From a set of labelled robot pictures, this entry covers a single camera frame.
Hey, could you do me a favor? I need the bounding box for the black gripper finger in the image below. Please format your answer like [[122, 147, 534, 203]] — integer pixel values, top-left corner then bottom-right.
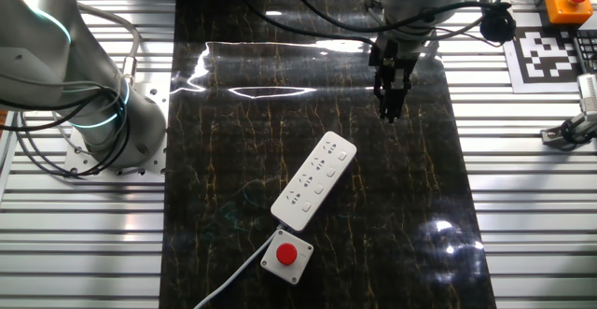
[[377, 84, 394, 121], [391, 86, 408, 124]]

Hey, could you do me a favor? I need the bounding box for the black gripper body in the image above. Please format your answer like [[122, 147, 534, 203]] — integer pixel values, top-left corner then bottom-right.
[[368, 37, 421, 91]]

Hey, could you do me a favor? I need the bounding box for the white power strip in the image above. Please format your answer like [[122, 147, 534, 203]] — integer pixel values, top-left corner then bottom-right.
[[270, 130, 358, 233]]

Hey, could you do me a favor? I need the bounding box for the black white fiducial marker sheet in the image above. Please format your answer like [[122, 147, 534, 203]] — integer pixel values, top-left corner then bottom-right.
[[503, 12, 584, 94]]

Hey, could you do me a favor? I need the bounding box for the black marble pattern mat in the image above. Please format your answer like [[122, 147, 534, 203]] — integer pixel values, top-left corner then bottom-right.
[[158, 0, 498, 309]]

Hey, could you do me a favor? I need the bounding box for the orange emergency stop box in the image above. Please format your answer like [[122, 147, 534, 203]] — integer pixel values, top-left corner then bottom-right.
[[544, 0, 594, 25]]

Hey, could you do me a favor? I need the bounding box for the grey box with red button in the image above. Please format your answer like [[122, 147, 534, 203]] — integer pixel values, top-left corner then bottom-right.
[[259, 229, 314, 286]]

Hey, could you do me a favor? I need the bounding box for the black keyboard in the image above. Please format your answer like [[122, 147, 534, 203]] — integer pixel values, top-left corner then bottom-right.
[[573, 28, 597, 75]]

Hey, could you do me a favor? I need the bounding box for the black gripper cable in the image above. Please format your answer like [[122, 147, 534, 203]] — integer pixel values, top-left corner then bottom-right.
[[240, 0, 512, 48]]

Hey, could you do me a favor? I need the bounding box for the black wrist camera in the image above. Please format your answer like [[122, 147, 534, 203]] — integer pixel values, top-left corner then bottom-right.
[[479, 3, 517, 45]]

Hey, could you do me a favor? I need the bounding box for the silver camera mount bracket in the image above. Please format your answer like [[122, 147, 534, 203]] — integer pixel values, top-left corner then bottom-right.
[[540, 111, 597, 152]]

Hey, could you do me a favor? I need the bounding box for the ribbed silver camera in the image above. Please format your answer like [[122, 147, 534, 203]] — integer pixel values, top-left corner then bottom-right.
[[576, 73, 597, 114]]

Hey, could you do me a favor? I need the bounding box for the light grey power cord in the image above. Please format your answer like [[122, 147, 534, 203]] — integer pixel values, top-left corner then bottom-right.
[[193, 224, 286, 309]]

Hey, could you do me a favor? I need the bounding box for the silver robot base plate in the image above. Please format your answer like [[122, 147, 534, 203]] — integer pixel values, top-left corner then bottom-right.
[[62, 82, 170, 178]]

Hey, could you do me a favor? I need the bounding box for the grey braided hose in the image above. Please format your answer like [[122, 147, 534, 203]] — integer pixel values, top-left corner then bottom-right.
[[76, 3, 142, 87]]

